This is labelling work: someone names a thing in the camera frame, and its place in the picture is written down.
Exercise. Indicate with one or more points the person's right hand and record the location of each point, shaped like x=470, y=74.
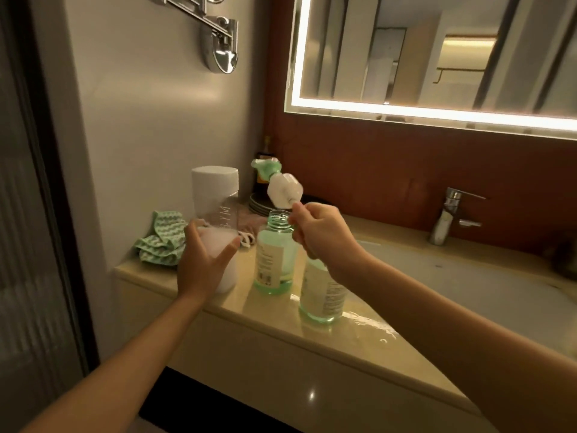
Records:
x=322, y=234

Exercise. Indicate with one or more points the person's left hand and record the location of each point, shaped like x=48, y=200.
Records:
x=202, y=266

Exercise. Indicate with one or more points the person's left thumb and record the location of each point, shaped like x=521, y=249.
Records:
x=225, y=251

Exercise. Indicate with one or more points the person's right fingers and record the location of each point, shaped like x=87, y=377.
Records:
x=303, y=227

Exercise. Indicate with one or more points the clear bottle with white cap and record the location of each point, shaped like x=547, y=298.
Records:
x=216, y=225

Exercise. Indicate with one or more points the white and green pump head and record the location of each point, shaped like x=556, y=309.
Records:
x=278, y=182

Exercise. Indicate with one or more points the person's right forearm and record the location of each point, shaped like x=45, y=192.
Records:
x=460, y=347

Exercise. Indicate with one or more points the person's left forearm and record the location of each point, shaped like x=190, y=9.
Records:
x=119, y=365

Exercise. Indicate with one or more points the open green liquid bottle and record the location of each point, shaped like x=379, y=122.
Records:
x=274, y=257

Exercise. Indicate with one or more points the stack of dark plates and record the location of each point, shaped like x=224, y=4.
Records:
x=258, y=203

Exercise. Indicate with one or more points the green patterned cloth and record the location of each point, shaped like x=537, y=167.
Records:
x=162, y=238

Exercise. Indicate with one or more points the dark glass bottle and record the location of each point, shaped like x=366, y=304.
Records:
x=263, y=169

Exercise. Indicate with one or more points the beige vanity cabinet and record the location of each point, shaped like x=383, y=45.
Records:
x=288, y=365

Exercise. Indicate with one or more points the chrome faucet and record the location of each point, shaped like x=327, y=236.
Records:
x=450, y=216

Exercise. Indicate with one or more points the white sink basin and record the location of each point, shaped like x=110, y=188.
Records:
x=473, y=288

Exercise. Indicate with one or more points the glass door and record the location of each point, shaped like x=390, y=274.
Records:
x=31, y=229

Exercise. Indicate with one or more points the chrome wall rack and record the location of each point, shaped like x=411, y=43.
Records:
x=212, y=35

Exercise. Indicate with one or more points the lit wall mirror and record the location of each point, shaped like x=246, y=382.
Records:
x=432, y=58

